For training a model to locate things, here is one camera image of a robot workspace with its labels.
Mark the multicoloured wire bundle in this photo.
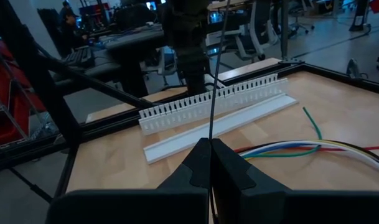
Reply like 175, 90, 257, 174
243, 139, 377, 161

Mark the white slotted cable duct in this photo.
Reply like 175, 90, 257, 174
138, 73, 289, 136

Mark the white duct cover strip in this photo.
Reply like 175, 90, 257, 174
143, 94, 299, 165

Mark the bundle of coloured wires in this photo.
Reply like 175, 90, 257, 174
238, 139, 379, 177
241, 106, 324, 160

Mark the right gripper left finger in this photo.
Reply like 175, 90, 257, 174
45, 138, 213, 224

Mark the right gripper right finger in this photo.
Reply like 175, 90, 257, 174
212, 139, 379, 224

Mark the blue wire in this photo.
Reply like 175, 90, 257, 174
245, 142, 321, 153

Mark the grey office chair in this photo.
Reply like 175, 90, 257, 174
235, 0, 280, 62

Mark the red storage crate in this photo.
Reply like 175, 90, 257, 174
0, 24, 49, 147

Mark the dark desk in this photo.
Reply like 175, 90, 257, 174
52, 24, 165, 97

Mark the person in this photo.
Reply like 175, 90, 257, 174
63, 14, 88, 58
60, 0, 72, 16

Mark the black keyboard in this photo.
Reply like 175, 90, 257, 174
63, 46, 95, 68

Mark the black zip tie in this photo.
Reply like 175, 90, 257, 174
208, 0, 232, 141

